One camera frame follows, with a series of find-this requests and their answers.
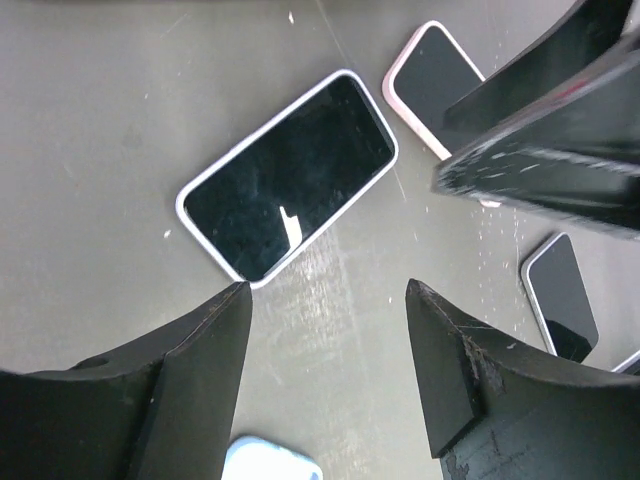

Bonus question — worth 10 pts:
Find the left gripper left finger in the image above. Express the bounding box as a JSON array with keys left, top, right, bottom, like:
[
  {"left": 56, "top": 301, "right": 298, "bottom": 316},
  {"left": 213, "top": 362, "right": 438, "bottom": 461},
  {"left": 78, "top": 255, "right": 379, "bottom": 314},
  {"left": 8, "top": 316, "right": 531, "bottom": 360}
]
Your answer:
[{"left": 1, "top": 282, "right": 253, "bottom": 479}]

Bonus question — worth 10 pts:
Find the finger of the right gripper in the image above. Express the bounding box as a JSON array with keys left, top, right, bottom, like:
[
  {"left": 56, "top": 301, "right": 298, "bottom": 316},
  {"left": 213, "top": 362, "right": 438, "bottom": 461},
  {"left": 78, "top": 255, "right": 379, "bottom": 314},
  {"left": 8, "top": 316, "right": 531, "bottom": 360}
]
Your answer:
[
  {"left": 443, "top": 1, "right": 635, "bottom": 155},
  {"left": 432, "top": 65, "right": 639, "bottom": 240}
]

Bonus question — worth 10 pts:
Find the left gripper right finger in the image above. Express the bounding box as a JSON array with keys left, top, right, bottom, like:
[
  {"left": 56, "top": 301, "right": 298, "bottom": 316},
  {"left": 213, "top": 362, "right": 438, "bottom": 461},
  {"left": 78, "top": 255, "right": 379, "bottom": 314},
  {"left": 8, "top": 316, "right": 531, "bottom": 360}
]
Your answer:
[{"left": 405, "top": 279, "right": 639, "bottom": 479}]

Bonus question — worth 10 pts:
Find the light blue phone case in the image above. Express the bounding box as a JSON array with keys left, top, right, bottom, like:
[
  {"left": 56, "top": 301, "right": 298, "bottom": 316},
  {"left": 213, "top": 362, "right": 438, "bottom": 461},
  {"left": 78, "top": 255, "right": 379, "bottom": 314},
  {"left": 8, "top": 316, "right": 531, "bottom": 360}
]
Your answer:
[{"left": 221, "top": 436, "right": 324, "bottom": 480}]

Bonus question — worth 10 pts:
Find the silver-edged black phone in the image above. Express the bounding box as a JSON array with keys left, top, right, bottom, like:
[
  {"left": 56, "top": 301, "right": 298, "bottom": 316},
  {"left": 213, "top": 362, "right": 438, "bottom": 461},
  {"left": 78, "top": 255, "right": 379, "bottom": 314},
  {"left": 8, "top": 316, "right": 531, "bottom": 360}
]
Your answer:
[{"left": 520, "top": 232, "right": 599, "bottom": 363}]

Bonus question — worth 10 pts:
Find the pink phone case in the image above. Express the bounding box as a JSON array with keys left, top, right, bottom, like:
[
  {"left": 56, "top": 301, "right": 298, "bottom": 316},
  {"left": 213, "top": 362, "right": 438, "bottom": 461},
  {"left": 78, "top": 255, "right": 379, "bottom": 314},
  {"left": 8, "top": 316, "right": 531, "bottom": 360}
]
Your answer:
[{"left": 381, "top": 20, "right": 504, "bottom": 209}]

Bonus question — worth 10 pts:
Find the lavender phone case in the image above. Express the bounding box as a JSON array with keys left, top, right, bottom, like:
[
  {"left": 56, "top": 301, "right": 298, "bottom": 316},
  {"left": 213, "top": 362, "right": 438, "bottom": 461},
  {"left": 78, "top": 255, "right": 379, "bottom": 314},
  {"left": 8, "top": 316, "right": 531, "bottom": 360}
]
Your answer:
[{"left": 174, "top": 68, "right": 400, "bottom": 291}]

